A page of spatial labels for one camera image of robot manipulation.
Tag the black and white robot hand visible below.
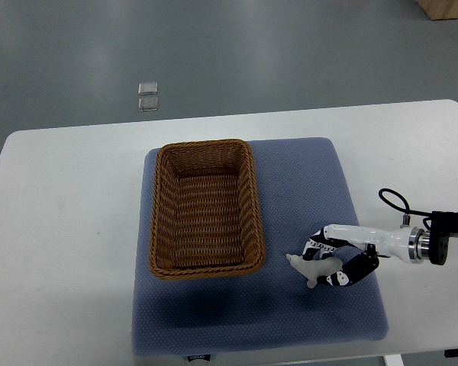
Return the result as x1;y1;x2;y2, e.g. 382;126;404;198
300;224;422;287

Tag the white toy polar bear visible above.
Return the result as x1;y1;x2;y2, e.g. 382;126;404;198
285;254;343;289

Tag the brown wicker basket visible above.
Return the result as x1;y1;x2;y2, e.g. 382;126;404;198
149;139;266;281

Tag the white table leg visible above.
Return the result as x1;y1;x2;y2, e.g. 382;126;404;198
383;354;404;366

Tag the blue quilted mat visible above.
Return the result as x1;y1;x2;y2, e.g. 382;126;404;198
131;138;389;357

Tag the wooden box corner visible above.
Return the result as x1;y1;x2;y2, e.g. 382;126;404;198
416;0;458;21

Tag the upper metal floor plate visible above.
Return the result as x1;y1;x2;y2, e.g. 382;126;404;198
138;82;158;95

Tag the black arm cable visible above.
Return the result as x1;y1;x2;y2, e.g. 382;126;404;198
378;188;434;230

